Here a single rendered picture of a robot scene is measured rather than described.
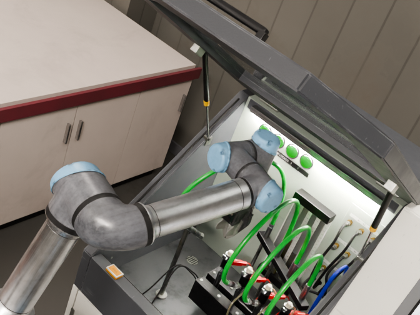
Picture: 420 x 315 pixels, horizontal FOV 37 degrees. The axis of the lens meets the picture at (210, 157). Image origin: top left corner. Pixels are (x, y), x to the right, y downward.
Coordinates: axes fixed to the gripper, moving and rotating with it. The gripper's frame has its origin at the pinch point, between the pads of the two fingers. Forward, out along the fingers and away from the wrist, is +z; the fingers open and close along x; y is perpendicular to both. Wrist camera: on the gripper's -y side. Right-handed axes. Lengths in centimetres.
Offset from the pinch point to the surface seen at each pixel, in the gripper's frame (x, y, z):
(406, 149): 17, -61, -26
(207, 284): -2.0, -5.5, 26.1
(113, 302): -17.9, 17.7, 36.7
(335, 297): 32.7, -11.8, 1.9
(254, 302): 16.0, -0.9, 14.0
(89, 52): -161, -86, 40
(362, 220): 22.2, -36.0, -8.9
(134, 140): -132, -109, 84
